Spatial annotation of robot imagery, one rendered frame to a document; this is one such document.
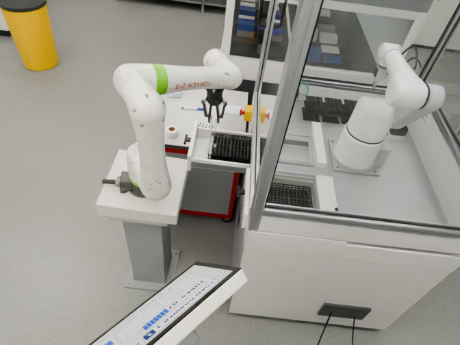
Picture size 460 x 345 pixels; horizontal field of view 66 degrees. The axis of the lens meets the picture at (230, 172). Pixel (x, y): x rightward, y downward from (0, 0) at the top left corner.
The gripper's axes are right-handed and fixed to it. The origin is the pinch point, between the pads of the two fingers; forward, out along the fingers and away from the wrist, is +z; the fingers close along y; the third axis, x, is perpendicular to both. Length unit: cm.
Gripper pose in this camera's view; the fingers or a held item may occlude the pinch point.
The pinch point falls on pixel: (213, 122)
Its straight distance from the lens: 185.2
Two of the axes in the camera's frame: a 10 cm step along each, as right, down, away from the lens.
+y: 10.0, 0.9, 0.0
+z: -0.6, 6.8, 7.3
